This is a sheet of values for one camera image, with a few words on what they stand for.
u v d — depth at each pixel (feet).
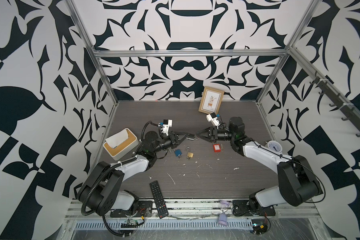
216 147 3.08
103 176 1.36
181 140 2.39
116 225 2.32
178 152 3.09
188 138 2.47
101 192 1.39
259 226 2.33
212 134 2.31
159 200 2.48
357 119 1.80
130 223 2.39
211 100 3.55
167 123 2.48
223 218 2.33
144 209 2.39
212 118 2.47
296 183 1.43
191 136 2.48
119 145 2.98
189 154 3.03
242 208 2.42
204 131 2.36
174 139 2.29
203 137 2.42
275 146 3.08
